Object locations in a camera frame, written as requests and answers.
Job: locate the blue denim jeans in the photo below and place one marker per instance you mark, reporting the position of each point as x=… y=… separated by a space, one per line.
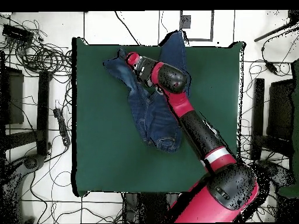
x=154 y=119

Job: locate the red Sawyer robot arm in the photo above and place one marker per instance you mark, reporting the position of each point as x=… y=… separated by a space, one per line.
x=201 y=135

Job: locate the dark flat panel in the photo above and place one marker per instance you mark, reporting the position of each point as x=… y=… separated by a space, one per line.
x=15 y=98
x=280 y=109

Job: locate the small grey square tag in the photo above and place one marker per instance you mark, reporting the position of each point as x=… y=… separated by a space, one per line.
x=185 y=22

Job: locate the dark green table cloth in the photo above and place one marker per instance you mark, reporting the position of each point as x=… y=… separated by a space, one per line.
x=105 y=140

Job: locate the black power strip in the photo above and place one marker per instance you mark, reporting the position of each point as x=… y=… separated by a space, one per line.
x=62 y=127

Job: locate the black electronics box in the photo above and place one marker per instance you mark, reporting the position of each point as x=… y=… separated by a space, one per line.
x=16 y=32

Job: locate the black power adapter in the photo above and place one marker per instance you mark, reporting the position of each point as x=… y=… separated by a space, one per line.
x=271 y=66

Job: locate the black tripod rod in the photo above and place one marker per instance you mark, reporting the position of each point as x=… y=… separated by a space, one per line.
x=273 y=31

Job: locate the grey wheeled chair base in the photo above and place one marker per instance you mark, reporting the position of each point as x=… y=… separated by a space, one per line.
x=30 y=162
x=275 y=172

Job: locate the green cloth sheet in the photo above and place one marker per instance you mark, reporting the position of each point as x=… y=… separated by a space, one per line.
x=296 y=105

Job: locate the grey square floor frame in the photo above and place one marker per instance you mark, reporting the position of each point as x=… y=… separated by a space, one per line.
x=211 y=25

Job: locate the black metal stand frame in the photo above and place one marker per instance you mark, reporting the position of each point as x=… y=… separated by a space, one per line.
x=257 y=116
x=43 y=112

